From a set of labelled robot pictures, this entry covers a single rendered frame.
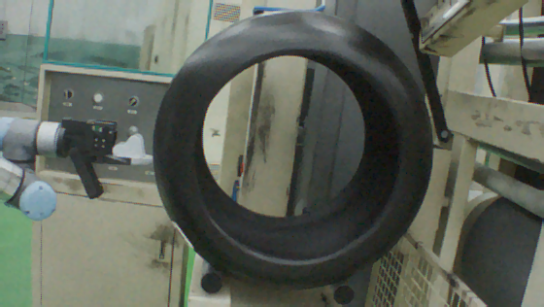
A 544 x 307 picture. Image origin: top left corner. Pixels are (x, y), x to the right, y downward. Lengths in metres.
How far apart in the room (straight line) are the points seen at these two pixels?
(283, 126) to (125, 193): 0.65
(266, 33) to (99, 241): 1.11
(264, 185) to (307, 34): 0.55
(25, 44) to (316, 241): 9.04
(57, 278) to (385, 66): 1.39
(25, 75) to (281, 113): 8.87
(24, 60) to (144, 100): 8.33
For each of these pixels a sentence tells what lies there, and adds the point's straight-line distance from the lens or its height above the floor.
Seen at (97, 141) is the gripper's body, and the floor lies 1.15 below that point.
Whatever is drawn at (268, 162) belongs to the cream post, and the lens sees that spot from 1.40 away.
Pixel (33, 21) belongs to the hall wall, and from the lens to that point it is 10.12.
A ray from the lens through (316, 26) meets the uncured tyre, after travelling 1.00.
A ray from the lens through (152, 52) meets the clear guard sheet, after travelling 1.75.
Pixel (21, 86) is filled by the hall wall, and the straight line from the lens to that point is 10.09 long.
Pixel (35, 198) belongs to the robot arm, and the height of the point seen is 1.05.
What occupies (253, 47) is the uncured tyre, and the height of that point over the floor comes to 1.38.
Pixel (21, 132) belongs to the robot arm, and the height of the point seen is 1.15.
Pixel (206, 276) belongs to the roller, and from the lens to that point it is 1.09.
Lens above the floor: 1.35
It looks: 9 degrees down
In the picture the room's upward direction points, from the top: 8 degrees clockwise
